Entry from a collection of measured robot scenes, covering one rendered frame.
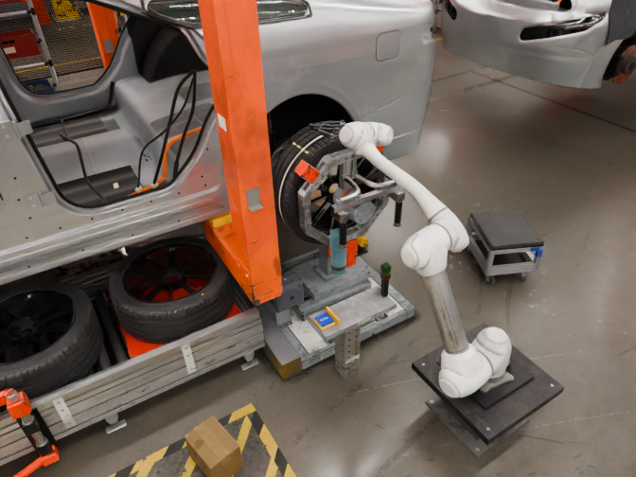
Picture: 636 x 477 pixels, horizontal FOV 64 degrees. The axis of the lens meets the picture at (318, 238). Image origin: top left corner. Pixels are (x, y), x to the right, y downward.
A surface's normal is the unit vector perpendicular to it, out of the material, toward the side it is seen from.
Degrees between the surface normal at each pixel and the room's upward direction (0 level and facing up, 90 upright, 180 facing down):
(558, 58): 91
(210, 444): 0
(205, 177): 90
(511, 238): 0
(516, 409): 0
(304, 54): 90
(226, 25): 90
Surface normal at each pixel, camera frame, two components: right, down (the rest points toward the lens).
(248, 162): 0.51, 0.51
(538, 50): -0.58, 0.49
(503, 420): -0.03, -0.80
